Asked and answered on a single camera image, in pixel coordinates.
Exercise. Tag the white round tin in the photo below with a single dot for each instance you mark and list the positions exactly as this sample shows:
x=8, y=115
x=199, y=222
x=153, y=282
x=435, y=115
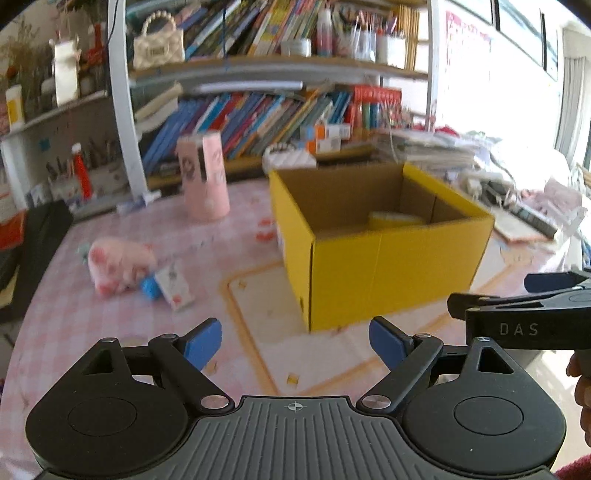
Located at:
x=295, y=48

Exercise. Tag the row of leaning books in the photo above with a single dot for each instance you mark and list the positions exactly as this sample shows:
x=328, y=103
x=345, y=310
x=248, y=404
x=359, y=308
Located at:
x=244, y=124

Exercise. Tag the red folder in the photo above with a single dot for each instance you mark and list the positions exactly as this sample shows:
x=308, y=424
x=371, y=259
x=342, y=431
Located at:
x=11, y=228

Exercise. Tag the pink fluffy cloth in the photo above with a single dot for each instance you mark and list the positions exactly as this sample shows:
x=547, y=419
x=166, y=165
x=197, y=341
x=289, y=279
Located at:
x=563, y=198

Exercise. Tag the person's right forearm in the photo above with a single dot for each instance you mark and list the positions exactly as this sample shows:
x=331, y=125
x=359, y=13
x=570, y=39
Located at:
x=575, y=471

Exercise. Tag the small white carton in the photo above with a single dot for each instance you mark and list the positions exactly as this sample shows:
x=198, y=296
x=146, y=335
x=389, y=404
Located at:
x=174, y=286

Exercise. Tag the orange and white carton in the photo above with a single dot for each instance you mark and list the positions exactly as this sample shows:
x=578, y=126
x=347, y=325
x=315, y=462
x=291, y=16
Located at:
x=325, y=145
x=325, y=131

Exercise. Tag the white power strip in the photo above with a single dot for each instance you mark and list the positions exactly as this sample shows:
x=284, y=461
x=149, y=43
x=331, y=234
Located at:
x=480, y=184

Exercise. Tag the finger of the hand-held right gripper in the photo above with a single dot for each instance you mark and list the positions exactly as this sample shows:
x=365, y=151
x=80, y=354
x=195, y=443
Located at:
x=485, y=301
x=554, y=281

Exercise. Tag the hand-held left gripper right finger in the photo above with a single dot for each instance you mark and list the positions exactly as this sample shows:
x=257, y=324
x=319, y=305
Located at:
x=385, y=341

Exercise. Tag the printed paper sheet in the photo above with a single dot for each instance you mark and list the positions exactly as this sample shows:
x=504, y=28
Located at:
x=517, y=230

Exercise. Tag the large pink pig plush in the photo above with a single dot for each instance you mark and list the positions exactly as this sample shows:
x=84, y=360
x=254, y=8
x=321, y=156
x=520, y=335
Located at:
x=117, y=263

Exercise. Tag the black flat case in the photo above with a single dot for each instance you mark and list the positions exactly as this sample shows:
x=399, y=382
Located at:
x=41, y=258

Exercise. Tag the cream cloth bag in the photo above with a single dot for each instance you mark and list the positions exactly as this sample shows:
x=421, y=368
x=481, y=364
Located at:
x=64, y=74

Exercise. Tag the person's right hand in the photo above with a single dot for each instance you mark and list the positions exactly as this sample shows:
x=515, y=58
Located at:
x=584, y=392

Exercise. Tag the white wooden bookshelf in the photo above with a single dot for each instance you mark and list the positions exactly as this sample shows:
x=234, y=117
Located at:
x=127, y=138

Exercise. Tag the blue packet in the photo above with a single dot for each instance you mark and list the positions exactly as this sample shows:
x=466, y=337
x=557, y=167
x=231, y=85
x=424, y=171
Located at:
x=150, y=287

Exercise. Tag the red boxed book set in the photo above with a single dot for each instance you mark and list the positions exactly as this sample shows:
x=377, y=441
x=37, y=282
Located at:
x=376, y=104

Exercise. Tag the pink checked tablecloth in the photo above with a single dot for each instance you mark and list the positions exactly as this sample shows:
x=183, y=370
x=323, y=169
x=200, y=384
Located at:
x=92, y=332

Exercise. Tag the stack of paper booklets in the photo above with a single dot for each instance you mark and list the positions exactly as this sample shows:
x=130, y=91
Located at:
x=425, y=150

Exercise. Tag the white quilted purse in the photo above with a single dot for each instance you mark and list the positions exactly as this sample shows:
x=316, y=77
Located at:
x=291, y=159

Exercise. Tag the row of upper shelf books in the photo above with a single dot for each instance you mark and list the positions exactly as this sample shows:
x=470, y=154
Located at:
x=249, y=27

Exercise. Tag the pink cylindrical humidifier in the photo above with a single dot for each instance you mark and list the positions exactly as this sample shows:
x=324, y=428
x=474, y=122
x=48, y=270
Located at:
x=207, y=184

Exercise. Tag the yellow tape roll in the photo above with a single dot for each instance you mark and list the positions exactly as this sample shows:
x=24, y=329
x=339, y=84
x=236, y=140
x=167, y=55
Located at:
x=392, y=220

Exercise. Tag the wall poster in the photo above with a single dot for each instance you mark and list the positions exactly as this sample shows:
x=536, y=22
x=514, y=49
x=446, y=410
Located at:
x=466, y=60

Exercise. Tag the cream lying book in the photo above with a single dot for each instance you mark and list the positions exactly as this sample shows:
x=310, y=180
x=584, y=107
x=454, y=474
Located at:
x=157, y=104

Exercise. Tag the white pen holder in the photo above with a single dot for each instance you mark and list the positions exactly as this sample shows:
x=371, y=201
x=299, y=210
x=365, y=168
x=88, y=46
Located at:
x=106, y=177
x=64, y=189

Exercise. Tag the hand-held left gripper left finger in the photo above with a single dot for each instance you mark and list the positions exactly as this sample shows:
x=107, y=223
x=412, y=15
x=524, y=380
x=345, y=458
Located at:
x=203, y=341

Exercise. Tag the yellow cardboard box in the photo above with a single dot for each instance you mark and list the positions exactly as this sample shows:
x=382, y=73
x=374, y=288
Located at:
x=392, y=272

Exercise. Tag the white jar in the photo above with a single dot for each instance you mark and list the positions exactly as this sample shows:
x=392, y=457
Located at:
x=14, y=108

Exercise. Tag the clear pen cup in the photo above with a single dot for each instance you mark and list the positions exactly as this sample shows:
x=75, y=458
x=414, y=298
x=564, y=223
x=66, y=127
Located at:
x=358, y=44

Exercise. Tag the black phone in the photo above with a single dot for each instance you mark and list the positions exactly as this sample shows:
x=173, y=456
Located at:
x=535, y=221

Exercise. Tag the cream quilted handbag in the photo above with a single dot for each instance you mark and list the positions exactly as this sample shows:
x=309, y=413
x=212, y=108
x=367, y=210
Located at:
x=157, y=50

